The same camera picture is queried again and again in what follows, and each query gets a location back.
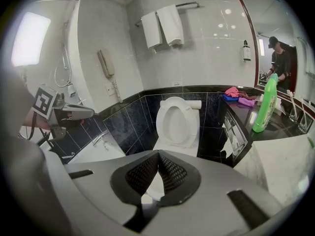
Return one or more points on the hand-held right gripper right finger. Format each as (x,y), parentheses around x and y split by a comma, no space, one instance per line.
(192,181)

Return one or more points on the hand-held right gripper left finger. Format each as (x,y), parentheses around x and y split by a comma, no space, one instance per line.
(118,181)

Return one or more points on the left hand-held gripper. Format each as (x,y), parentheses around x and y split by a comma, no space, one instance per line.
(44,99)

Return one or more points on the white toilet seat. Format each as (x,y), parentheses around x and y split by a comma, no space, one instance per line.
(172,101)

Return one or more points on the person's left forearm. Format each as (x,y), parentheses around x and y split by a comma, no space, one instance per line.
(41,124)

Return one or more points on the white toilet bowl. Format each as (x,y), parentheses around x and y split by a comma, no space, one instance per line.
(173,152)

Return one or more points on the recessed toilet paper holder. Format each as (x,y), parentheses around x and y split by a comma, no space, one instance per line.
(236,134)

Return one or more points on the white bathtub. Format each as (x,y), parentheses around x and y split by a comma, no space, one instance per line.
(103,152)

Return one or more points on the chrome bathtub faucet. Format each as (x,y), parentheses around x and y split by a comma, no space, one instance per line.
(98,138)

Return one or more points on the chrome bathtub grab bar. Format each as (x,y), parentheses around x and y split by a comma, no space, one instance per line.
(68,155)

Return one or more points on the bright frosted window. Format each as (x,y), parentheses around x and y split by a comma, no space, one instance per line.
(30,38)

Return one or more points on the black vanity countertop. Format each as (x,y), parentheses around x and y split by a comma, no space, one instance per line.
(243,117)

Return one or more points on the blue cloth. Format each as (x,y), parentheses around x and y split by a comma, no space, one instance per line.
(230,98)

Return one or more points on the purple cloth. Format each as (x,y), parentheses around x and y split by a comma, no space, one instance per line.
(246,101)

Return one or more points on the pink cloth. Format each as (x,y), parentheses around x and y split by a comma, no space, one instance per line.
(231,91)

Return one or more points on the brown cloth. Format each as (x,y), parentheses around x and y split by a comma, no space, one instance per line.
(248,96)

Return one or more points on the green detergent bottle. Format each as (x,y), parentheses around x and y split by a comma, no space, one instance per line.
(267,102)

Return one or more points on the clear drinking glass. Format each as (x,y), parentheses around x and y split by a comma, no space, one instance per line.
(294,115)
(304,125)

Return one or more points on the white hanging towel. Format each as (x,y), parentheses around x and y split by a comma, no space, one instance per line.
(151,29)
(170,23)

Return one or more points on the white toothbrush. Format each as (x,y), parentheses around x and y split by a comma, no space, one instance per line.
(292,98)
(303,109)

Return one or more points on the dark soap dispenser bottle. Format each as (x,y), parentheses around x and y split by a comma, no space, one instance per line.
(246,53)

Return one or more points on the chrome towel rack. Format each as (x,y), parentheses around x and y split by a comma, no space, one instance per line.
(189,3)

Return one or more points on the beige wall plate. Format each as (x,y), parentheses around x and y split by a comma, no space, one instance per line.
(109,90)

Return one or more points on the beige wall telephone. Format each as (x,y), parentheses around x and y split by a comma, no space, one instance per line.
(106,63)

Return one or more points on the white wall socket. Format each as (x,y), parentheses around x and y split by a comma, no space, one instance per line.
(176,83)

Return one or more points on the wood-framed wall mirror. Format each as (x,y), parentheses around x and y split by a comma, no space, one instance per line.
(270,21)

